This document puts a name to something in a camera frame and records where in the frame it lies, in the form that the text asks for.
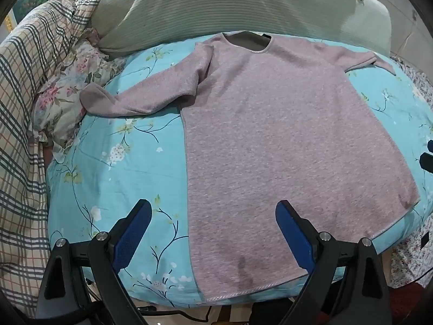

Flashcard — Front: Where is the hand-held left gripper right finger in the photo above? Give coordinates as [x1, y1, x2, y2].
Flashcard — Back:
[275, 200, 393, 325]

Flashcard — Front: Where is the floral wall poster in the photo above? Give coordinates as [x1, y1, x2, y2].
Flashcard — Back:
[14, 0, 46, 21]

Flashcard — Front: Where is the green striped pillow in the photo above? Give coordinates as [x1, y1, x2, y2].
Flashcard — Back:
[90, 0, 364, 58]

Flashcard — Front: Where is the pink floral quilt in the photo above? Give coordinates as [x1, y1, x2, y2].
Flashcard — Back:
[33, 29, 127, 158]

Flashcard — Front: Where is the black cable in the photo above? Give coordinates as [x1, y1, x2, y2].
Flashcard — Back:
[135, 305, 212, 324]

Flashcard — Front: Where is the plaid blanket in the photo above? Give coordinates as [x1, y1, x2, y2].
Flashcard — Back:
[0, 0, 117, 312]

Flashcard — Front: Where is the light green cushion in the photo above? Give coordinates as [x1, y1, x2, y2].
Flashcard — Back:
[340, 0, 393, 56]

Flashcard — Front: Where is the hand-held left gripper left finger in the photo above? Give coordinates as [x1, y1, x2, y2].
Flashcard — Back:
[35, 199, 153, 325]

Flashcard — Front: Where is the pink long-sleeved sweater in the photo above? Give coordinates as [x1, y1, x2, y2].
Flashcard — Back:
[80, 31, 421, 303]

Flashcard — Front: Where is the small-flowered white cloth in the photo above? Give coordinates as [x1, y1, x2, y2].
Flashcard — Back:
[389, 54, 433, 288]

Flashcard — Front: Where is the blue floral bedsheet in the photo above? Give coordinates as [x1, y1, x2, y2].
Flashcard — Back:
[45, 34, 433, 308]

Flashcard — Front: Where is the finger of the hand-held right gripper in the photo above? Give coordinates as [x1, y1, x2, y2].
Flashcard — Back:
[419, 139, 433, 177]

